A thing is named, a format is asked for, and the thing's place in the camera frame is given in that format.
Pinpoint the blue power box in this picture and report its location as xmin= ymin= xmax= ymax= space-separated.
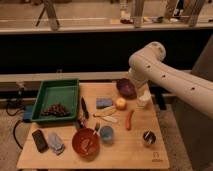
xmin=22 ymin=105 xmax=33 ymax=123

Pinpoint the purple bowl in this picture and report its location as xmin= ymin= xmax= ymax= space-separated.
xmin=116 ymin=78 xmax=136 ymax=99

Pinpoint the red bowl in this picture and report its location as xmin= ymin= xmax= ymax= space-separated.
xmin=72 ymin=128 xmax=100 ymax=157

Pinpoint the black knife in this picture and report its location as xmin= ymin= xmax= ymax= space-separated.
xmin=81 ymin=97 xmax=89 ymax=119

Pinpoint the black cable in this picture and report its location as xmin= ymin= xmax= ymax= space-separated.
xmin=4 ymin=87 xmax=25 ymax=150

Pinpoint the blue sponge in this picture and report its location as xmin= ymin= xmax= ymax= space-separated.
xmin=96 ymin=98 xmax=113 ymax=109

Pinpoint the orange carrot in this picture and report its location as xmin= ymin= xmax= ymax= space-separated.
xmin=125 ymin=110 xmax=134 ymax=131

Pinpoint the yellow apple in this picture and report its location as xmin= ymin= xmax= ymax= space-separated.
xmin=115 ymin=98 xmax=127 ymax=110

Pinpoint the white plastic cup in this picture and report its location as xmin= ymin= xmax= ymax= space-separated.
xmin=137 ymin=94 xmax=151 ymax=108

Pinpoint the grey blue cloth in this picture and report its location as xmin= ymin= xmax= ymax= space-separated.
xmin=48 ymin=132 xmax=65 ymax=155

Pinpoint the green plastic tray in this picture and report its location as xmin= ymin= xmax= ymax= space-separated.
xmin=31 ymin=79 xmax=80 ymax=124

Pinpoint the pile of brown nuts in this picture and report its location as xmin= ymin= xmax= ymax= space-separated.
xmin=41 ymin=103 xmax=70 ymax=117

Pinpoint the metal cup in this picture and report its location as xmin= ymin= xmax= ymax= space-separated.
xmin=143 ymin=131 xmax=156 ymax=147

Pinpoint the small blue cup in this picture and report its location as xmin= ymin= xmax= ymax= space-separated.
xmin=100 ymin=126 xmax=114 ymax=143

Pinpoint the black phone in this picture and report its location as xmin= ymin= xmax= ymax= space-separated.
xmin=32 ymin=130 xmax=48 ymax=153

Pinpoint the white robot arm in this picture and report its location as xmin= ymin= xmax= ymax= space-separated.
xmin=128 ymin=41 xmax=213 ymax=119

